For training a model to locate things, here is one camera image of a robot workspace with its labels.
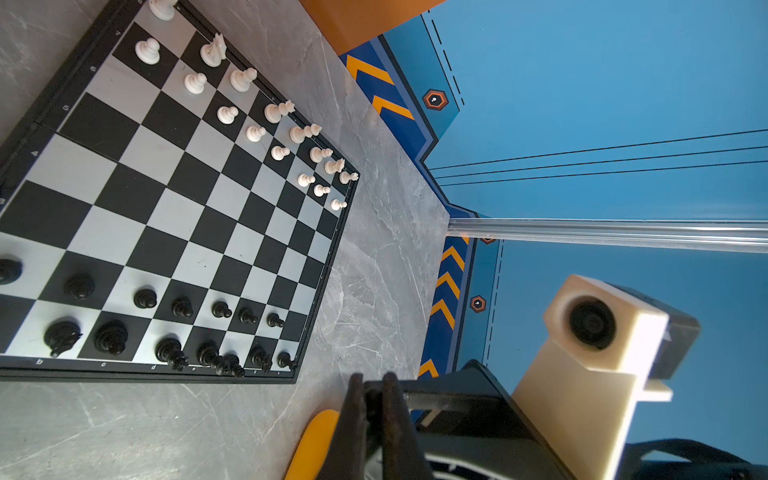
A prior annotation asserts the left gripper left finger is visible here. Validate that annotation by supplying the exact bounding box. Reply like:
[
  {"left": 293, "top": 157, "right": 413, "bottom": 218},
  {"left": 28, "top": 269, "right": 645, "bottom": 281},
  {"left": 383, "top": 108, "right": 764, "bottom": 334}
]
[{"left": 316, "top": 373, "right": 367, "bottom": 480}]

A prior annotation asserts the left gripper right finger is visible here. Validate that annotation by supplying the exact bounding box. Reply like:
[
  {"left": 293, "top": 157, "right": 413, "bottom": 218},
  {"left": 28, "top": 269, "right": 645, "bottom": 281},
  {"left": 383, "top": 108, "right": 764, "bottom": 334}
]
[{"left": 382, "top": 372, "right": 434, "bottom": 479}]

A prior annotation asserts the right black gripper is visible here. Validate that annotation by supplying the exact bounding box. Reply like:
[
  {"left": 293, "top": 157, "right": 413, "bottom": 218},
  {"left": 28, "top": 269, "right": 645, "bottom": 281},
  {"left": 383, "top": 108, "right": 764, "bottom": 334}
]
[{"left": 363, "top": 361, "right": 574, "bottom": 479}]

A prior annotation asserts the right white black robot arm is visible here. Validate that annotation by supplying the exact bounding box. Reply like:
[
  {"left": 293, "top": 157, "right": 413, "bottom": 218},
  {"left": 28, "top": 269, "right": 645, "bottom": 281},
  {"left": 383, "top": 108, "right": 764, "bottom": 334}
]
[{"left": 363, "top": 360, "right": 767, "bottom": 479}]

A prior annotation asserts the black chess piece front right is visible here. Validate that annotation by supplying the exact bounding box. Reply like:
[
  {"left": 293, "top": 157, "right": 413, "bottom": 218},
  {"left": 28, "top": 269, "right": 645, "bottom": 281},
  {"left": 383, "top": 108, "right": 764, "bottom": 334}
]
[{"left": 223, "top": 353, "right": 245, "bottom": 378}]

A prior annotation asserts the black chess piece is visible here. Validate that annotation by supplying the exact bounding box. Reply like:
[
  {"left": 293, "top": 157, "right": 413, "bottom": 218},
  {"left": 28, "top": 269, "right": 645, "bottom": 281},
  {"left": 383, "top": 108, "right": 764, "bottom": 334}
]
[
  {"left": 223, "top": 353, "right": 245, "bottom": 378},
  {"left": 197, "top": 341, "right": 232, "bottom": 376},
  {"left": 155, "top": 337, "right": 189, "bottom": 371}
]

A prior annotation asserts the black chess piece front middle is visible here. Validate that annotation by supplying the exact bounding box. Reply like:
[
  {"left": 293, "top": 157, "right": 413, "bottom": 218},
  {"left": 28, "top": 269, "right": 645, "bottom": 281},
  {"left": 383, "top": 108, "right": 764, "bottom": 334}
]
[{"left": 197, "top": 341, "right": 232, "bottom": 376}]

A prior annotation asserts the black chess piece front left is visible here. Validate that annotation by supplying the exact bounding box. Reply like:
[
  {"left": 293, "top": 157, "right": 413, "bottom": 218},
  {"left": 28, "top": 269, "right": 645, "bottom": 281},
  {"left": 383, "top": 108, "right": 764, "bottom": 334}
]
[{"left": 155, "top": 337, "right": 189, "bottom": 371}]

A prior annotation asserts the right yellow tray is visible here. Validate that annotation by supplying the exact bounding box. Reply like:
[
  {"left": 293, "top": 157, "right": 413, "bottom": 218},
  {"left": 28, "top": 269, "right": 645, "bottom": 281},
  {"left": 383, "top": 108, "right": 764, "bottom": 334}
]
[{"left": 284, "top": 409, "right": 340, "bottom": 480}]

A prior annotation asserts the black white chessboard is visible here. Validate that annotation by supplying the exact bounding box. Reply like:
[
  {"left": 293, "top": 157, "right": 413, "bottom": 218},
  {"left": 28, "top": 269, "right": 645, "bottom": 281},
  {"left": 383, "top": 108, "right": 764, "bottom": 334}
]
[{"left": 1, "top": 1, "right": 359, "bottom": 384}]

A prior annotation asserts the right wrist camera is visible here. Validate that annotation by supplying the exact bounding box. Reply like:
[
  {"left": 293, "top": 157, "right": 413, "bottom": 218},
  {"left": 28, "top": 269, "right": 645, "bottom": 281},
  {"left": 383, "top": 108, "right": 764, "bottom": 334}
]
[{"left": 512, "top": 275, "right": 701, "bottom": 479}]

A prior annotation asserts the right aluminium corner post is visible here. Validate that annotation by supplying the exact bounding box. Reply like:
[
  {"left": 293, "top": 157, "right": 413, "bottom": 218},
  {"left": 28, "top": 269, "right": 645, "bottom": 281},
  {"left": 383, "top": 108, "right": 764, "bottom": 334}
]
[{"left": 447, "top": 218, "right": 767, "bottom": 254}]

